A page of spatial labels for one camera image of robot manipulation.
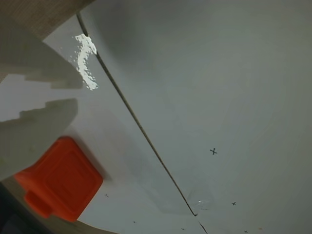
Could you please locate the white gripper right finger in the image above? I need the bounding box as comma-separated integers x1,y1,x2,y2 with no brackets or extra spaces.
0,26,83,90

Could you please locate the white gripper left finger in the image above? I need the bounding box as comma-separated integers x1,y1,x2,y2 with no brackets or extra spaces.
0,97,79,182

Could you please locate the dark open box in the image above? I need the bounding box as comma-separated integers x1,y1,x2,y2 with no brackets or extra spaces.
0,181,28,234

